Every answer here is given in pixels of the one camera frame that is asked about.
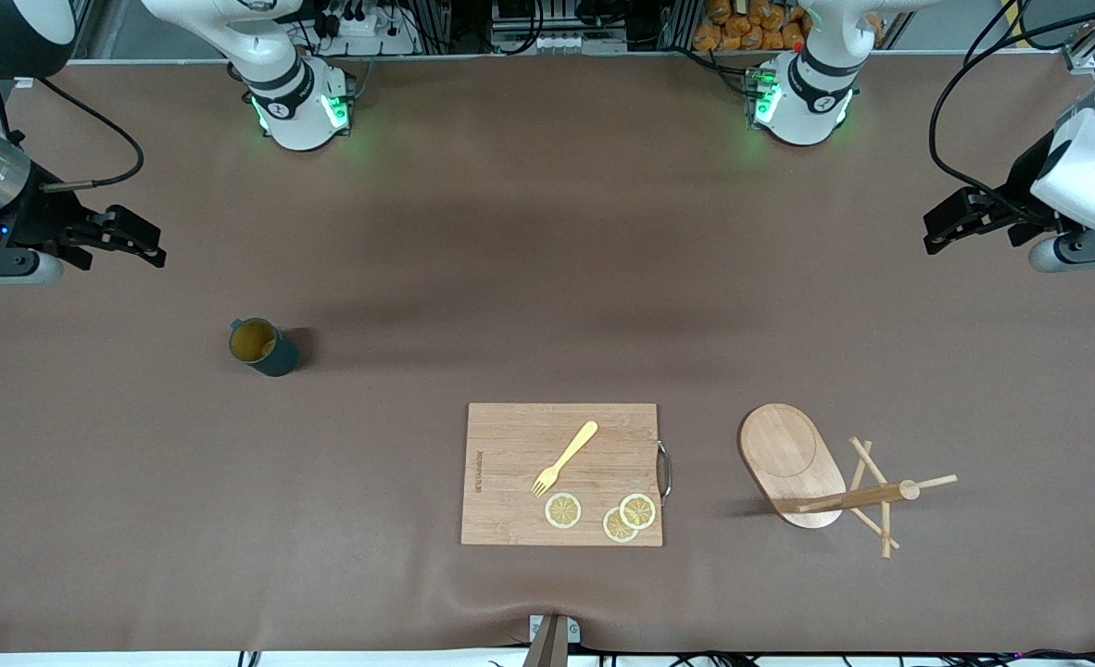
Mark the orange packaged items pile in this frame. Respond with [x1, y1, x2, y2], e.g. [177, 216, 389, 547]
[693, 0, 812, 52]

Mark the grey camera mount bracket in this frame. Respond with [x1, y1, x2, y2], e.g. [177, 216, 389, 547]
[522, 613, 582, 667]

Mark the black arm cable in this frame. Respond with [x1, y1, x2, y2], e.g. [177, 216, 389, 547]
[0, 77, 145, 193]
[927, 0, 1095, 228]

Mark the wooden mug rack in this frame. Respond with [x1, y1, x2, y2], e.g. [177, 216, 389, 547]
[738, 403, 959, 560]

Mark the dark green mug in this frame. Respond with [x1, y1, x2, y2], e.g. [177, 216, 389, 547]
[228, 318, 300, 378]

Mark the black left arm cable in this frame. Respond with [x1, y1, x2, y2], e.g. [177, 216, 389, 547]
[927, 0, 1095, 228]

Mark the brown table mat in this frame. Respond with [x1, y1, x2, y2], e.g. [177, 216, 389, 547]
[0, 51, 1095, 654]

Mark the white power strip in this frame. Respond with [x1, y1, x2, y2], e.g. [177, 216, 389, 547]
[302, 9, 419, 57]

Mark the yellow plastic fork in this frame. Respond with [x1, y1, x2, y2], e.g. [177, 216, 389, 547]
[531, 421, 599, 498]

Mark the aluminium profile rail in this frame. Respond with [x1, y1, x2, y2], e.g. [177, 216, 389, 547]
[1062, 19, 1095, 75]

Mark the wooden cutting board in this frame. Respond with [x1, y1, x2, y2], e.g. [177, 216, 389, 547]
[460, 402, 673, 547]

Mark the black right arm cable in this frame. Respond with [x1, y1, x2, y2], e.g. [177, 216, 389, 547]
[0, 77, 145, 193]

